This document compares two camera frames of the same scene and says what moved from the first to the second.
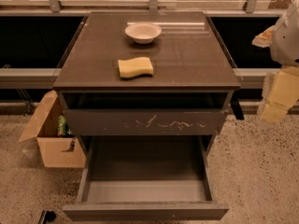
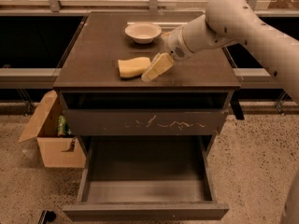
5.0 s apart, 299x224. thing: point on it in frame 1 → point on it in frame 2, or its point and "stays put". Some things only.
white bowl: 143,33 stays put
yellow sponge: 135,67 stays put
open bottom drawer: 145,177 stays put
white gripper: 287,40 → 174,45
